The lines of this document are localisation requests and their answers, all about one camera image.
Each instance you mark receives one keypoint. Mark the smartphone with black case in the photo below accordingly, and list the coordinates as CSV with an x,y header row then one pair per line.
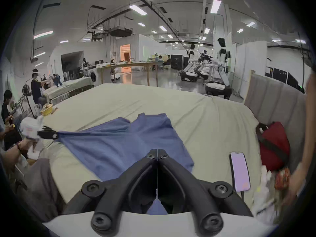
x,y
239,171

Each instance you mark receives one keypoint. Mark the white plastic bag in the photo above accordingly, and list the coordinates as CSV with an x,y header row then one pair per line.
x,y
265,196

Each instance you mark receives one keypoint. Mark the white washing machine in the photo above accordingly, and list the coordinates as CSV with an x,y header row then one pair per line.
x,y
92,76

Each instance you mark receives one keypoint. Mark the blue shirt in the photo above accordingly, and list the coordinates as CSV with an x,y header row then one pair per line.
x,y
111,147

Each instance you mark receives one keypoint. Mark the black cabinet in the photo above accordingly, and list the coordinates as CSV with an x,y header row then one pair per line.
x,y
177,61

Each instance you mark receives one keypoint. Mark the person's left forearm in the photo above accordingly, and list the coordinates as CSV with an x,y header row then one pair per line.
x,y
11,154

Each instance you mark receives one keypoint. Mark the person's legs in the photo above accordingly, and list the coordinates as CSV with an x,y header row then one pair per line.
x,y
37,186

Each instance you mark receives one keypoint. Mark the group of people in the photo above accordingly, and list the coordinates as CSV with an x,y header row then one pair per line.
x,y
160,60

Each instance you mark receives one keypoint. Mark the black standing fan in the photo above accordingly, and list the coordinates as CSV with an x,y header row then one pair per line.
x,y
26,90

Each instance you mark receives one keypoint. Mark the person's left hand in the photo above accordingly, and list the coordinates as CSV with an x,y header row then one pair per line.
x,y
30,144

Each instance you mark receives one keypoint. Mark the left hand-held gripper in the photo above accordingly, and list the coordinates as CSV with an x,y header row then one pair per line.
x,y
29,127

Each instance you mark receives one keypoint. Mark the grey padded headboard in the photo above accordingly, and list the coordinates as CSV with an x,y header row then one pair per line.
x,y
271,100

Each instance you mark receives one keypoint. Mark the orange snack packet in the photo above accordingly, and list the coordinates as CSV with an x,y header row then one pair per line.
x,y
282,179

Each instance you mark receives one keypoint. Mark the long wooden table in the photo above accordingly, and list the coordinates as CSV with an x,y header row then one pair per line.
x,y
130,64

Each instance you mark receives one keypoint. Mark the row of black cases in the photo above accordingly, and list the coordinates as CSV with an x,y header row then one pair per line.
x,y
281,76

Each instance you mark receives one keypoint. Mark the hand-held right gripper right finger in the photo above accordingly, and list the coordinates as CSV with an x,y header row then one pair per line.
x,y
197,191

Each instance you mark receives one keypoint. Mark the bed with beige sheet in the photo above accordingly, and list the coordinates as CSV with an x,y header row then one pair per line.
x,y
66,85
197,122

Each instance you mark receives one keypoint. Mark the yellow bowl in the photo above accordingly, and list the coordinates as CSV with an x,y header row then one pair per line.
x,y
46,110

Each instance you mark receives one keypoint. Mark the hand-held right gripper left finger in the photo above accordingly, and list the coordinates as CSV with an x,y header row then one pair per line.
x,y
116,189

